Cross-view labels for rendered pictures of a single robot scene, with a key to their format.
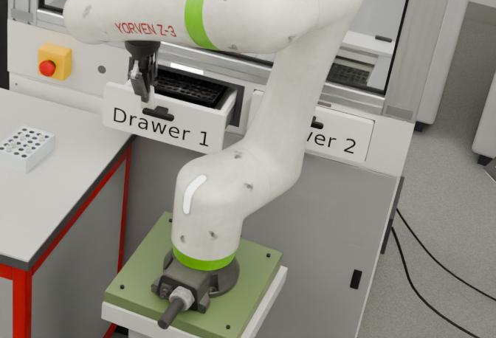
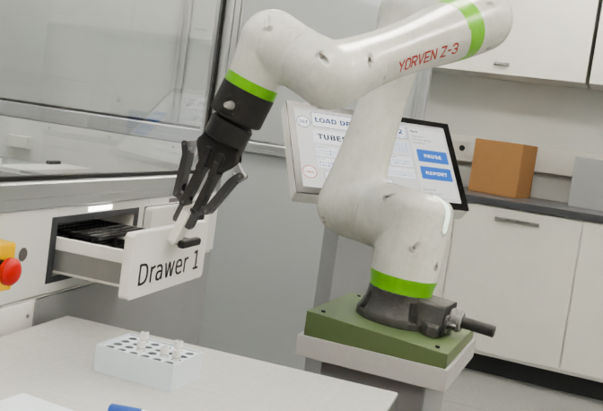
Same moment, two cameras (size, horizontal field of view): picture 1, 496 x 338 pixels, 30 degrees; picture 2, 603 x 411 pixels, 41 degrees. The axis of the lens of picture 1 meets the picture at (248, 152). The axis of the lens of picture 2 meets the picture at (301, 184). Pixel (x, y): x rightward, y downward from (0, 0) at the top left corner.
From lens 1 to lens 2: 2.31 m
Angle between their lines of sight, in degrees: 83
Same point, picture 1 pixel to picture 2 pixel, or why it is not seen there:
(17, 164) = (194, 370)
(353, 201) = (190, 296)
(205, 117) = (198, 231)
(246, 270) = not seen: hidden behind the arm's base
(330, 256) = not seen: hidden behind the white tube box
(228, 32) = (501, 30)
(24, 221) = (318, 387)
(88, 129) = (74, 336)
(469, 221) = not seen: outside the picture
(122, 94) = (148, 240)
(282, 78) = (402, 100)
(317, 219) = (171, 336)
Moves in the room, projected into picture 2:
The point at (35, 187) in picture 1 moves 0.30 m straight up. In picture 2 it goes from (233, 375) to (261, 173)
